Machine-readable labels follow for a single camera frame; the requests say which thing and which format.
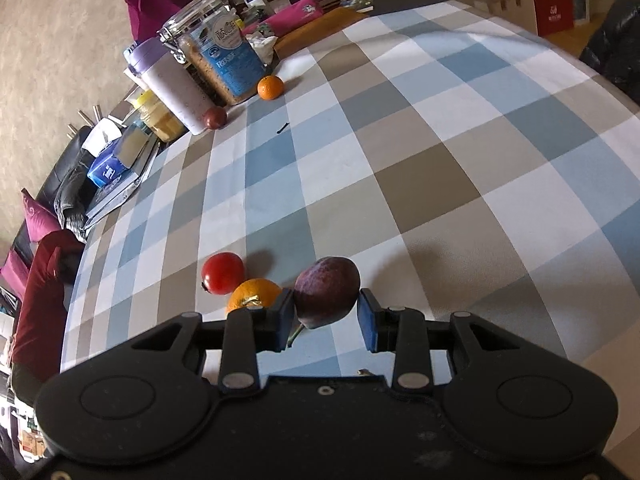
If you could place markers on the small black clip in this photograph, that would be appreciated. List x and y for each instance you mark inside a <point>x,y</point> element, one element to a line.
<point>282,127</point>

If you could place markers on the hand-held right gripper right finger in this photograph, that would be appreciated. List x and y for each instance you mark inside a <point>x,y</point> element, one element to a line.
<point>369,322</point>

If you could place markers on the glass jar with blue label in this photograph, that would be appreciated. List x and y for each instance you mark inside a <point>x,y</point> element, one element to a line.
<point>225,55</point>

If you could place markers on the blue tissue pack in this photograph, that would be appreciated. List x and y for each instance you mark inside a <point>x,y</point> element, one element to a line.
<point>112,160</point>

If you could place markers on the orange tangerine with stem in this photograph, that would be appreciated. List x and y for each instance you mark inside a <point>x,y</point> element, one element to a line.
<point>252,294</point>

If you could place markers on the black bag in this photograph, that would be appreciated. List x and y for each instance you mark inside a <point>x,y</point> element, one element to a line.
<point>617,45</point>

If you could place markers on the purple lidded thermos bottle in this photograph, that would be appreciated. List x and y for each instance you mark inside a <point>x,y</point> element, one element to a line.
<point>172,90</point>

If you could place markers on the dark red cloth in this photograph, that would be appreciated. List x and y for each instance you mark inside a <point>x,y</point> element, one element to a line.
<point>40,300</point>

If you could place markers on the large pink cushion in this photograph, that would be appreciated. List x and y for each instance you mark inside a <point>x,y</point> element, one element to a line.
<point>40,215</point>

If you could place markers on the red paper bag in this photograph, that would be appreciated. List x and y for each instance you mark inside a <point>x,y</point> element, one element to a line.
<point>552,10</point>

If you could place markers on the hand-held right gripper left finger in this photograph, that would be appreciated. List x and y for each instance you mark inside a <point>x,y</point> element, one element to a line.
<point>284,320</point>

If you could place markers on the blue grey checked tablecloth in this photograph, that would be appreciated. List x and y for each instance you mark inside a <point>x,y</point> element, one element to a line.
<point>400,160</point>

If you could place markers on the yellow lidded jar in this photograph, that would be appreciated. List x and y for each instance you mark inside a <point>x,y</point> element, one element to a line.
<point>160,120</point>

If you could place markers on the orange brown board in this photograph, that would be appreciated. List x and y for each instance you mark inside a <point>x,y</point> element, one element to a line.
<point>325,30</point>

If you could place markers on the black leather sofa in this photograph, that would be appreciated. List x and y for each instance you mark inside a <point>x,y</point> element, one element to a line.
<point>55,170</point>

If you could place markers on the dark red plum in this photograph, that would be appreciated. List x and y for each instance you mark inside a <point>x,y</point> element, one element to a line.
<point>215,118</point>

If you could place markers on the stack of books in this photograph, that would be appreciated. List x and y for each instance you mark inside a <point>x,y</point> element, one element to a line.
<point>120,190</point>

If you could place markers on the small pink cushion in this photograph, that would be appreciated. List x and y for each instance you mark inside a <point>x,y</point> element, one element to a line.
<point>15,272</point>

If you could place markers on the crumpled white plastic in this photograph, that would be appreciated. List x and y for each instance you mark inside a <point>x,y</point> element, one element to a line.
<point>261,47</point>

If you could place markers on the pink pouch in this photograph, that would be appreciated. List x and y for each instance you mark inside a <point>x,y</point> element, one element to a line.
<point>295,15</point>

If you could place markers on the magenta bag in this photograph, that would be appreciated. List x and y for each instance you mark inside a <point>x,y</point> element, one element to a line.
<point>150,5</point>

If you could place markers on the black jacket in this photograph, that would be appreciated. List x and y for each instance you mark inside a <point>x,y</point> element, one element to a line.
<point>72,200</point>

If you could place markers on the small orange tangerine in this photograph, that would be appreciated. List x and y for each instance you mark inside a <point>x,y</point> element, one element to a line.
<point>270,87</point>

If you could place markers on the red tomato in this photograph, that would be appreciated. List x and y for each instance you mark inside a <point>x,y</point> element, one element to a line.
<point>222,272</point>

